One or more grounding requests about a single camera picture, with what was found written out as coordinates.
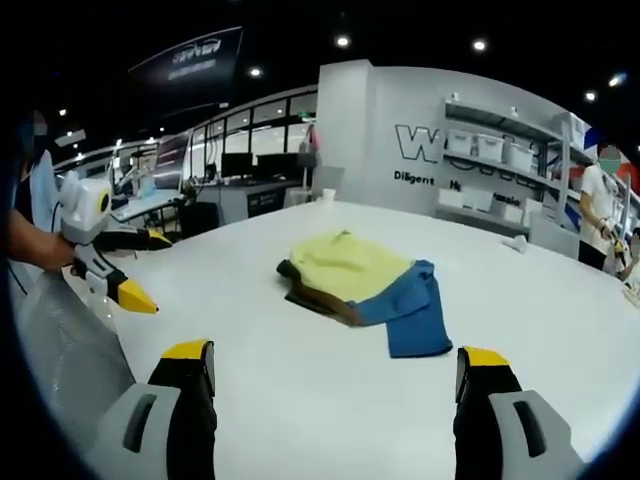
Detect dark hanging banner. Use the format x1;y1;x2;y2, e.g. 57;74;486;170
127;25;245;100

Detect glass partition with black frames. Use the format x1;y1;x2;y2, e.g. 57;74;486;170
188;91;320;182

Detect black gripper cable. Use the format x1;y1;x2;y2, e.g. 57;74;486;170
48;198;67;236

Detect yellow blue brown garment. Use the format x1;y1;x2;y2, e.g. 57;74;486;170
276;228;454;360

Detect white office desk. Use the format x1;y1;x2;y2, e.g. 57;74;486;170
110;187;192;224

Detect black office chair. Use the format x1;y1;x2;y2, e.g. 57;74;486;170
178;201;221;240

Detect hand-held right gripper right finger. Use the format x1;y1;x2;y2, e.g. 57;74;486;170
452;344;586;480

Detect grey metal shelf rack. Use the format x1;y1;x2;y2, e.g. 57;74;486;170
435;97;599;236

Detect person's left hand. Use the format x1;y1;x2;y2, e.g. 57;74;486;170
43;238;81;275

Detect grey counter desk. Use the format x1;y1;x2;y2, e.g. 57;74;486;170
218;177;321;221

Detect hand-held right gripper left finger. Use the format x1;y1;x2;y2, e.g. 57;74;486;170
82;338;219;480

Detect group of white storage bins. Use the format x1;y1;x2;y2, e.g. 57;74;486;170
437;130;537;225

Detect person's own torso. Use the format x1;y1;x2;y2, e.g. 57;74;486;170
13;147;62;236

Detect black computer monitor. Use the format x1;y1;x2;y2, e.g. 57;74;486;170
220;152;254;179
255;153;301;177

